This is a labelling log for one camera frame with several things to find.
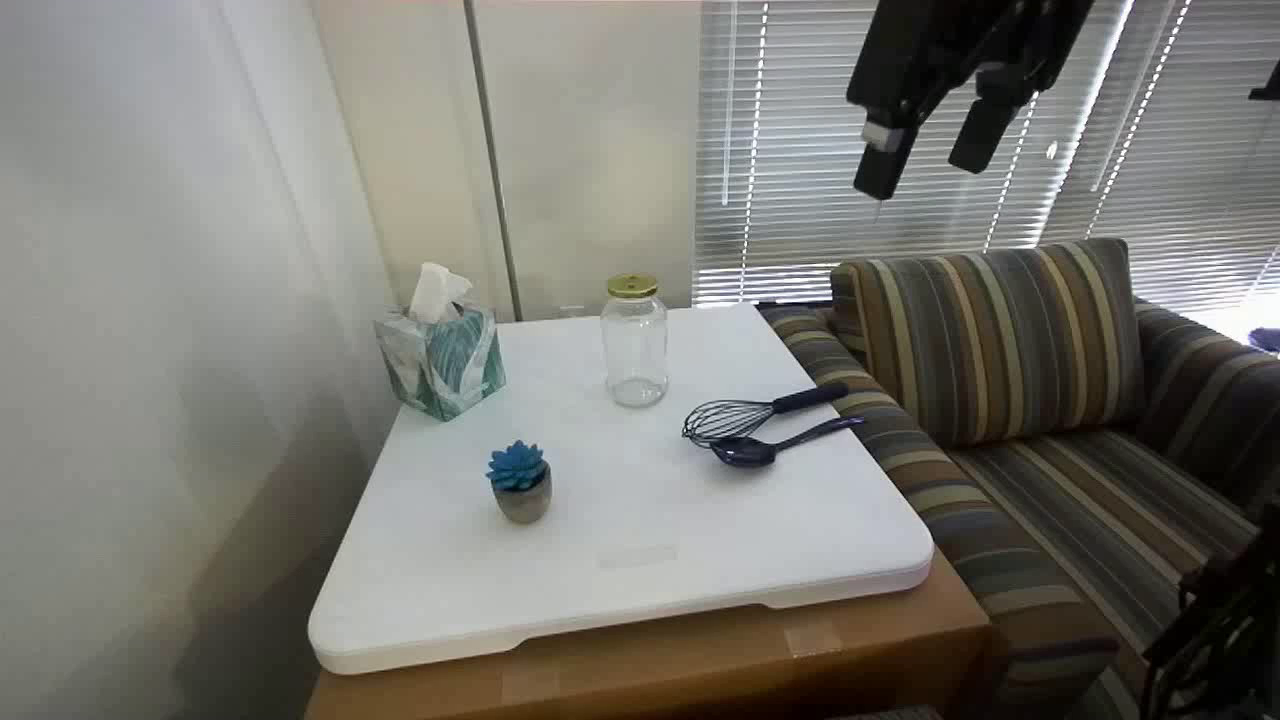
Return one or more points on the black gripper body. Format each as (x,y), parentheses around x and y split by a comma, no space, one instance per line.
(960,34)

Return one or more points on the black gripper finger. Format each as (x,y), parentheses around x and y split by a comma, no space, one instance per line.
(885,161)
(992,112)

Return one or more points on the gold metal jar lid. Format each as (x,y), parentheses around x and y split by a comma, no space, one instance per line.
(633,287)

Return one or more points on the white window blinds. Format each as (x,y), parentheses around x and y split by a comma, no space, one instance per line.
(800,161)

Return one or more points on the striped sofa cushion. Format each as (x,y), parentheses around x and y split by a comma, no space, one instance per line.
(992,342)

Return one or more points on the clear glass jar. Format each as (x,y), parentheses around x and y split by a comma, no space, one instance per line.
(633,354)

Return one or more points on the dark blue slotted spoon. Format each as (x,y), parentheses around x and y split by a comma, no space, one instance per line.
(744,455)

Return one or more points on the small blue object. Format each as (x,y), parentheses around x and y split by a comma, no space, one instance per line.
(1266,336)

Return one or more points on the striped sofa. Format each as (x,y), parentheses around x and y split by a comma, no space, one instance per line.
(1066,520)

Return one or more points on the white foam board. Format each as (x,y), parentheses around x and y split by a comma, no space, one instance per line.
(626,535)

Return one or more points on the teal patterned tissue box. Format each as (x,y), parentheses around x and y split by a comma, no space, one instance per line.
(447,360)

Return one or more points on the blue succulent in grey pot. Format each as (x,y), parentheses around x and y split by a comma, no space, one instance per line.
(522,481)

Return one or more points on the brown wooden table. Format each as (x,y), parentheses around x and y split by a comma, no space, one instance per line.
(744,661)

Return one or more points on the black stand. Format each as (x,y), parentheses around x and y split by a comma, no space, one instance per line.
(1223,634)

